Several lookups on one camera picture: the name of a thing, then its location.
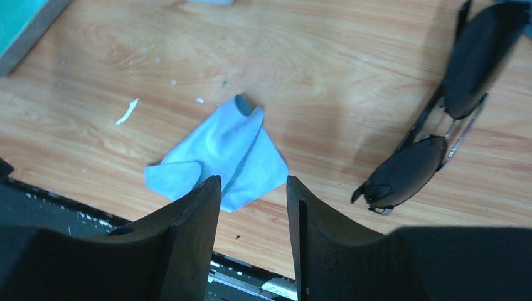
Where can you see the light blue cleaning cloth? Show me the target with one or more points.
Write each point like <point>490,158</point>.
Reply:
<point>230,143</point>

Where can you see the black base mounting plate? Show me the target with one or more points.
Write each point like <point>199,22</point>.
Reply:
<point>228,278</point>

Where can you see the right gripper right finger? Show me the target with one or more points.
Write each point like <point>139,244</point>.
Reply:
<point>336,258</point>

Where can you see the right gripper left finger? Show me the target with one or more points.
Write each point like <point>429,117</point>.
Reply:
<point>163,256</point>

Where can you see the black sunglasses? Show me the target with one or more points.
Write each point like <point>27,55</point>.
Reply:
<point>481,48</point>

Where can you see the white paper scrap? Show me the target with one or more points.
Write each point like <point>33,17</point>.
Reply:
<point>128,112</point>

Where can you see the grey glasses case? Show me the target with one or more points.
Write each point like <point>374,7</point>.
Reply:
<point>22,24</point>

